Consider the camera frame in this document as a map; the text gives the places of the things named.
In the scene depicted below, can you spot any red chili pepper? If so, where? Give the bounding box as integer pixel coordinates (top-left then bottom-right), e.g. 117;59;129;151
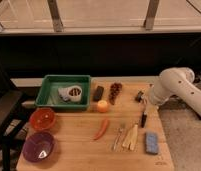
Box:
93;119;109;140

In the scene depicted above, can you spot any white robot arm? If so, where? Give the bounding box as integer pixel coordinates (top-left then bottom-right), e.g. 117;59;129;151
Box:
148;67;201;117

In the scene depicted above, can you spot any green plastic tray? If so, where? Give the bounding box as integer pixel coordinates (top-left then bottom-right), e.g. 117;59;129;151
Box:
35;75;91;111

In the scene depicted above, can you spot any black rectangular block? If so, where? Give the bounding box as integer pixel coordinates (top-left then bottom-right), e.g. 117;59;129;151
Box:
93;86;104;101

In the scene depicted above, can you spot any orange round fruit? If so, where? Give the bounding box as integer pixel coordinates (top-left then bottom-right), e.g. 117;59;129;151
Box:
96;100;109;113

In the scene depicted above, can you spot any white cup with brown contents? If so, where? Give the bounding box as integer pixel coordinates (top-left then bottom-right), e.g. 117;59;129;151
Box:
58;85;82;102

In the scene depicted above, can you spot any small black clip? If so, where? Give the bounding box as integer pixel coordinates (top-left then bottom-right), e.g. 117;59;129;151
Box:
135;91;144;102

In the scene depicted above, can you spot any silver metal fork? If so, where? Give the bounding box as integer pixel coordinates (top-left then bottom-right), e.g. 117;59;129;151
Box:
112;124;125;151

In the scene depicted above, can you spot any pale yellow banana peel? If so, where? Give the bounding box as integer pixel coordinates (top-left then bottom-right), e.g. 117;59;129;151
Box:
122;124;138;151

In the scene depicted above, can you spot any orange plastic bowl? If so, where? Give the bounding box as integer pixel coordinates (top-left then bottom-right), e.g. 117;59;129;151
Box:
29;108;56;131

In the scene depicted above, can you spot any blue rectangular sponge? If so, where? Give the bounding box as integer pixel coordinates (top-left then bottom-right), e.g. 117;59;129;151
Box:
145;132;159;155

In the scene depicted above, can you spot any purple plastic bowl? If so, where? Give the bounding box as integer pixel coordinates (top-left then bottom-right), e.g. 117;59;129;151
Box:
22;132;55;163

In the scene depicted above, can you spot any dark chair at left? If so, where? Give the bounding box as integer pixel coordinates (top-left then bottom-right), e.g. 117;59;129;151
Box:
0;61;26;171

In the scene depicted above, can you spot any black handled knife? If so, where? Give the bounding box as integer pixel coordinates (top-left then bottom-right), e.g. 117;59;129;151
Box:
141;105;147;128

